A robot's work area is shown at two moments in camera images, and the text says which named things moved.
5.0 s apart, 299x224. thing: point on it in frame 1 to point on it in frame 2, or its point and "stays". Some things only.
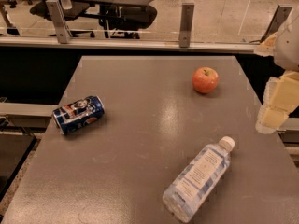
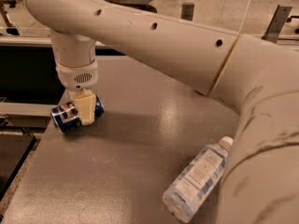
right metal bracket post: [277, 21] stays
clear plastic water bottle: [197, 184] stays
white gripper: [289, 49] to [77, 77]
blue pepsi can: [78, 114] stays
